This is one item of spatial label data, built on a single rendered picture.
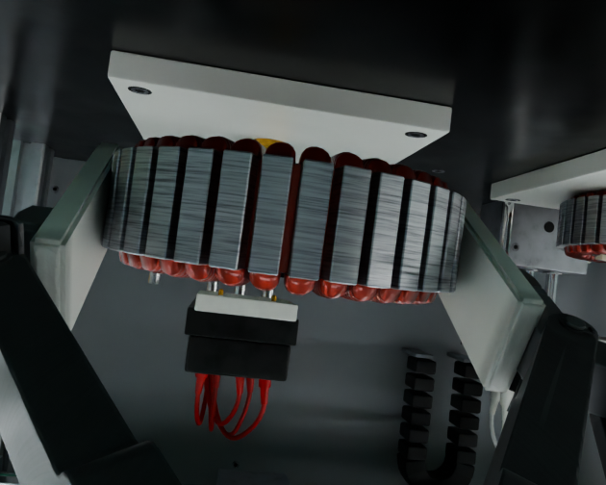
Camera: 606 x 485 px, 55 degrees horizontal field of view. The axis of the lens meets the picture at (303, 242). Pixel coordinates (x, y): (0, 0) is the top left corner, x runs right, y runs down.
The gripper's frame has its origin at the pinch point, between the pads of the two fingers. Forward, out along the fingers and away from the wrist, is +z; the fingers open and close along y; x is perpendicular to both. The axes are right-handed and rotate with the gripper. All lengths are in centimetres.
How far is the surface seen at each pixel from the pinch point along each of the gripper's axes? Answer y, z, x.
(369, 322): 14.0, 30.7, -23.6
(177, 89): -4.6, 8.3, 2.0
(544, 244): 24.2, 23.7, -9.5
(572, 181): 17.2, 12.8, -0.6
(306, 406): 8.6, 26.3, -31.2
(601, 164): 16.7, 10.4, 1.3
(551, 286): 26.4, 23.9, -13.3
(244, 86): -1.8, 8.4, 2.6
